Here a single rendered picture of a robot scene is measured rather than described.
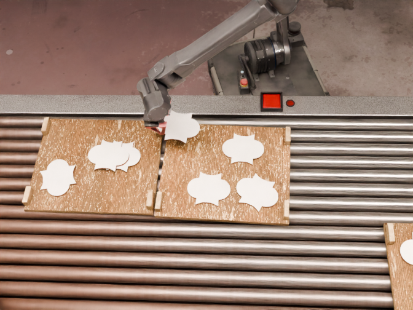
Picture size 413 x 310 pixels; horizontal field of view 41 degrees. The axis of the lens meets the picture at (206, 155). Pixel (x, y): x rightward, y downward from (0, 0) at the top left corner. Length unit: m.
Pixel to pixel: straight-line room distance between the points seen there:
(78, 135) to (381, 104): 1.04
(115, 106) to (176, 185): 0.41
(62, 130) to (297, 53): 1.50
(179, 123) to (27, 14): 2.23
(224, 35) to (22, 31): 2.38
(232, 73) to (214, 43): 1.41
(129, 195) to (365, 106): 0.85
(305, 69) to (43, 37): 1.65
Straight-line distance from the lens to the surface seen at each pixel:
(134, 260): 1.67
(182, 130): 1.72
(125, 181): 1.77
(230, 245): 1.66
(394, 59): 3.39
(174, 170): 1.76
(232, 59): 2.96
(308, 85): 2.86
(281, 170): 1.76
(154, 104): 1.53
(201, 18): 3.53
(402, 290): 1.66
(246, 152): 1.78
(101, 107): 1.98
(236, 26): 1.47
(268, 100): 1.92
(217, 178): 1.73
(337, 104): 1.95
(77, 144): 1.88
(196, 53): 1.51
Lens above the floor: 2.45
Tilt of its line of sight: 58 degrees down
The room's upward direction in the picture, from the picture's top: 6 degrees counter-clockwise
